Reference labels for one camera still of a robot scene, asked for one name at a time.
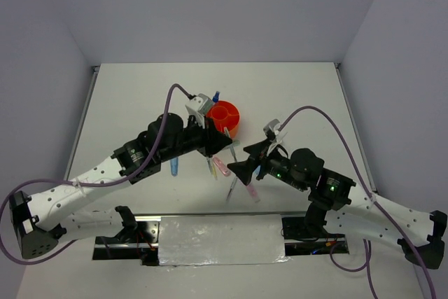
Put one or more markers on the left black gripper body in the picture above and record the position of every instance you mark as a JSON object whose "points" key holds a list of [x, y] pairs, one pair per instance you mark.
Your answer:
{"points": [[192, 138]]}

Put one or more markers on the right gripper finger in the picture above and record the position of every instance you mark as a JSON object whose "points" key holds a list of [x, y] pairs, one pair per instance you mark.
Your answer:
{"points": [[258, 151], [243, 170]]}

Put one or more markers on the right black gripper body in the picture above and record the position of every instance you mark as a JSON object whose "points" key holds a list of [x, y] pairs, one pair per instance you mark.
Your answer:
{"points": [[277, 166]]}

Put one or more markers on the grey purple pen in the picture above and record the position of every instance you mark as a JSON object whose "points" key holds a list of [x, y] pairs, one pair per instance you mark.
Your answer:
{"points": [[232, 187]]}

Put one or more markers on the pink translucent correction tape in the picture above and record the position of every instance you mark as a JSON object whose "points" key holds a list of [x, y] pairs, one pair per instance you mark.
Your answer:
{"points": [[221, 166]]}

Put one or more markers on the yellow thin highlighter pen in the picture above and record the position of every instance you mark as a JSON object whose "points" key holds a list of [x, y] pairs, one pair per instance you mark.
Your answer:
{"points": [[212, 168]]}

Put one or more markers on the blue white pen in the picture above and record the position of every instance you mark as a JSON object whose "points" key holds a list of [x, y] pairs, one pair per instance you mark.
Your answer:
{"points": [[215, 98]]}

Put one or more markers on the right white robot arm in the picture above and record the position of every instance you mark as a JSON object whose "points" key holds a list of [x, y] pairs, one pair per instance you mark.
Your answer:
{"points": [[340, 206]]}

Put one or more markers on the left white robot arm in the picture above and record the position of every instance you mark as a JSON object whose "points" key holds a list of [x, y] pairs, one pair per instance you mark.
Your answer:
{"points": [[42, 220]]}

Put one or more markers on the blue translucent correction tape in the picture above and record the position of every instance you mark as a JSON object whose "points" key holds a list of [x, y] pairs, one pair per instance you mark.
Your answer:
{"points": [[174, 162]]}

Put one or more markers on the pink purple highlighter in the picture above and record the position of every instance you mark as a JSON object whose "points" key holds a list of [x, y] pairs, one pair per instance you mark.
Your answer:
{"points": [[253, 193]]}

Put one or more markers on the orange round desk organizer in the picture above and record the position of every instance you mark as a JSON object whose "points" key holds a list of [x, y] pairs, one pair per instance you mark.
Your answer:
{"points": [[225, 116]]}

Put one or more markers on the silver tape sheet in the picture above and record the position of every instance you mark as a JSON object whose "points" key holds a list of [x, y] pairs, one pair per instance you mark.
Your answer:
{"points": [[221, 240]]}

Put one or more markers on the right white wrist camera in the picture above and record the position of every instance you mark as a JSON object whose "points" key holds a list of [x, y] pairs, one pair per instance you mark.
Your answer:
{"points": [[273, 133]]}

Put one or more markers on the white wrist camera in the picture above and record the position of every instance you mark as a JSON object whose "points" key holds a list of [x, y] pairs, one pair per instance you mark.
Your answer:
{"points": [[199, 106], [273, 133]]}

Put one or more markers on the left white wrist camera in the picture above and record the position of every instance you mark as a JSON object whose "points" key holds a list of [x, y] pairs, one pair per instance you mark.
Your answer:
{"points": [[199, 106]]}

